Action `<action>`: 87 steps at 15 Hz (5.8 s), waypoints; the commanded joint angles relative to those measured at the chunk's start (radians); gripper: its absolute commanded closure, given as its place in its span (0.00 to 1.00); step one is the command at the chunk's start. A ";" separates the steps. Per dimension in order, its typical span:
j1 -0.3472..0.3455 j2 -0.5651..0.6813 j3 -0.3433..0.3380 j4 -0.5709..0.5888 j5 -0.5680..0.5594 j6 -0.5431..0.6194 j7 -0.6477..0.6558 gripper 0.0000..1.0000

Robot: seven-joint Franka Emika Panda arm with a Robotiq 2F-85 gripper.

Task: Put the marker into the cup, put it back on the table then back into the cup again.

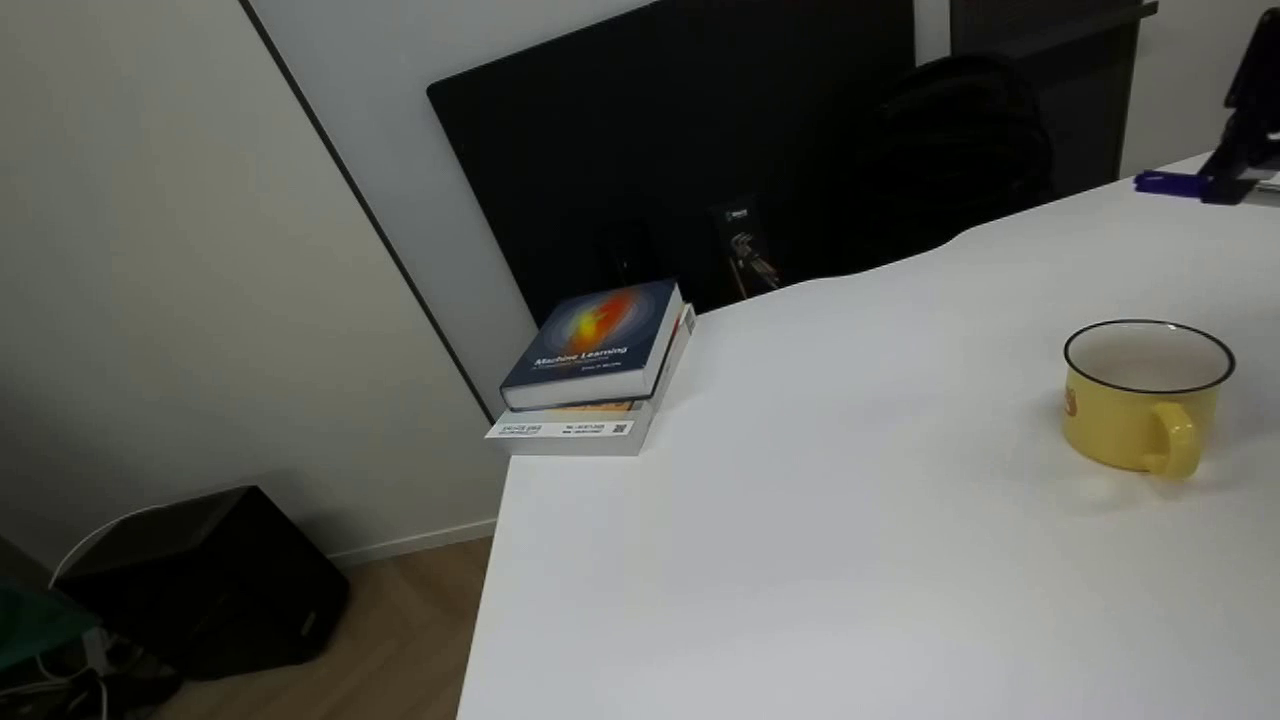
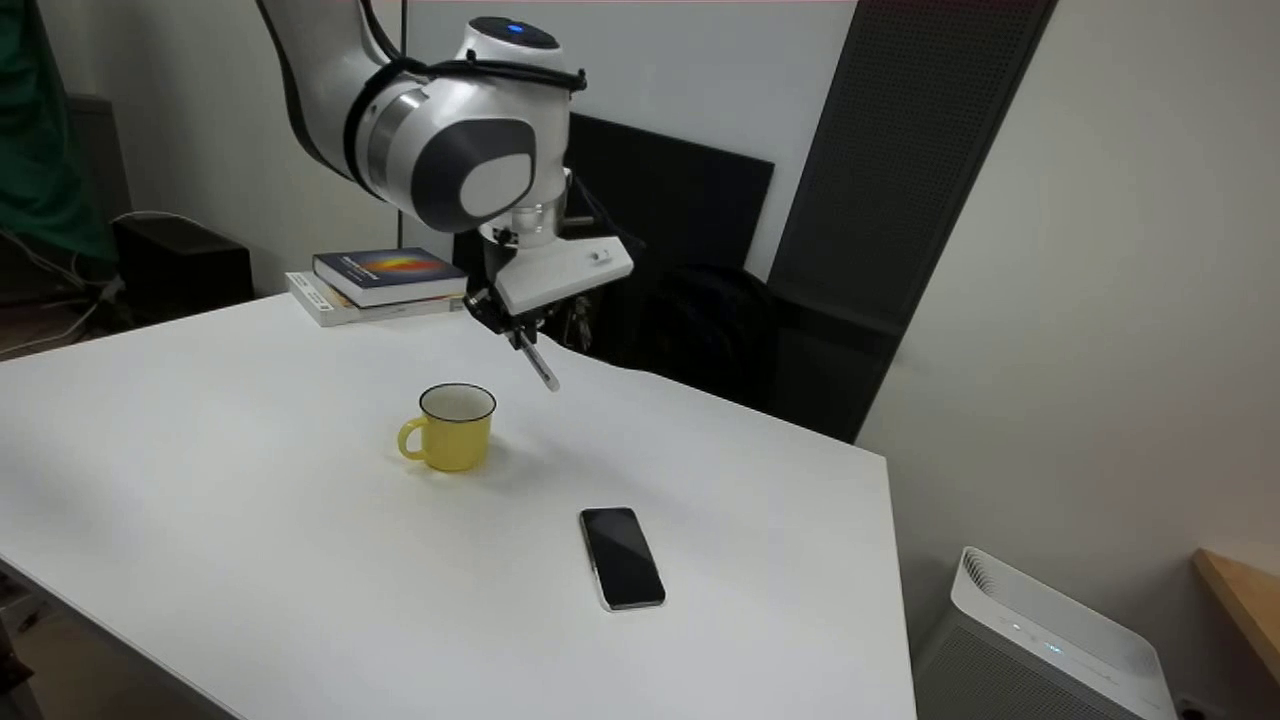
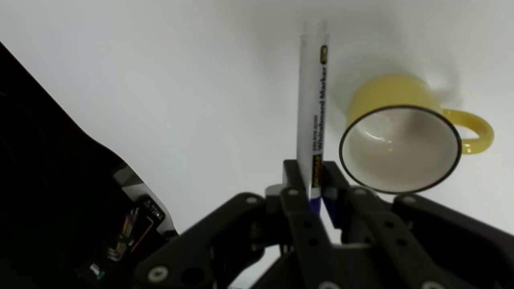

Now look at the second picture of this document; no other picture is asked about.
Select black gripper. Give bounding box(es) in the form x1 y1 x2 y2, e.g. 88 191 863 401
459 221 601 358

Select yellow enamel mug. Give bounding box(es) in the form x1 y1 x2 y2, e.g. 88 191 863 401
394 382 499 475

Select blue book with orange cover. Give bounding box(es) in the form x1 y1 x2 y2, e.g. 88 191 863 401
307 243 473 311

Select black office chair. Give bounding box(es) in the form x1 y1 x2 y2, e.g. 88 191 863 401
573 262 785 412

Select stack of books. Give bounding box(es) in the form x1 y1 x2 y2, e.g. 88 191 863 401
282 268 473 333

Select large black monitor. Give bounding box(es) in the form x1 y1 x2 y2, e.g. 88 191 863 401
451 110 782 382

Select black smartphone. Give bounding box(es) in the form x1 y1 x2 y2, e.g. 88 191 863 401
578 506 668 617

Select black cabinet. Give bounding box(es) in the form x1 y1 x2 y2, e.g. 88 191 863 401
765 275 911 443

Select black box on floor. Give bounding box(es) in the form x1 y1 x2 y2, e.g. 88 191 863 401
108 214 260 327

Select green cloth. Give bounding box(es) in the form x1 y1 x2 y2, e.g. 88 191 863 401
0 0 121 273

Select grey plastic bin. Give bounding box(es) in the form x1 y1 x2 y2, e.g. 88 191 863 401
911 543 1184 720

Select wooden side table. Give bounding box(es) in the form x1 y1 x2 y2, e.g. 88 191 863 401
1189 543 1280 692

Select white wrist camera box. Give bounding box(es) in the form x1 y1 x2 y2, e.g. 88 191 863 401
488 231 641 323

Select dark grey wall panel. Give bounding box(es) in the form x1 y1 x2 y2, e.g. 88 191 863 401
765 0 1063 443

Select tangled floor cables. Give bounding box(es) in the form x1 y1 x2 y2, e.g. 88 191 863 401
0 221 131 340

